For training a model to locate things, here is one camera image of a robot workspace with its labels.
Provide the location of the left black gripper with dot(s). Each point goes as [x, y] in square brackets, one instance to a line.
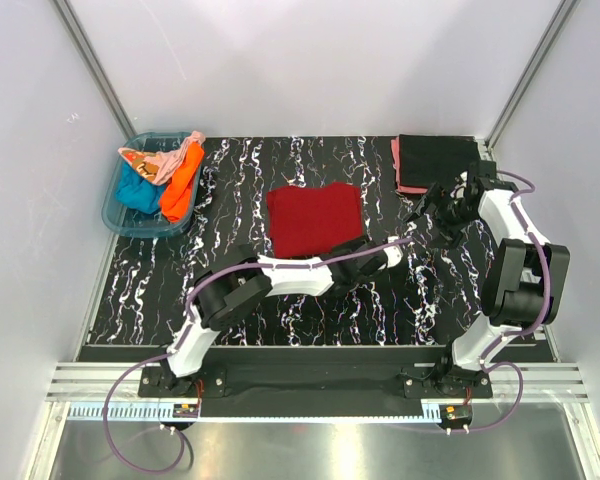
[353, 255]

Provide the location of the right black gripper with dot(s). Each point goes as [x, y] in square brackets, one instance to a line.
[435, 209]

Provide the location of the red t shirt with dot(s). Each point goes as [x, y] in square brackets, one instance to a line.
[306, 222]

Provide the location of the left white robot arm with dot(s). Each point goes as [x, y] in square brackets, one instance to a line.
[225, 295]

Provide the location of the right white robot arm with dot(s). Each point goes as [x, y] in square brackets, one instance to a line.
[524, 285]

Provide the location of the folded black t shirt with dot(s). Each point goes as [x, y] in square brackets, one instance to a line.
[425, 160]

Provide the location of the orange t shirt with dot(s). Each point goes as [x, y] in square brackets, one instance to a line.
[175, 200]

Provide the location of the pink printed t shirt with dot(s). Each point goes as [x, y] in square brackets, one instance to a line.
[156, 156]

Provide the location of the blue t shirt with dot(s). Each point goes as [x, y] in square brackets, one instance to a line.
[136, 193]

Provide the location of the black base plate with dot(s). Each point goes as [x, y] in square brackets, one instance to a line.
[303, 382]

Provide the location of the white slotted cable duct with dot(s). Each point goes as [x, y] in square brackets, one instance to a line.
[170, 412]

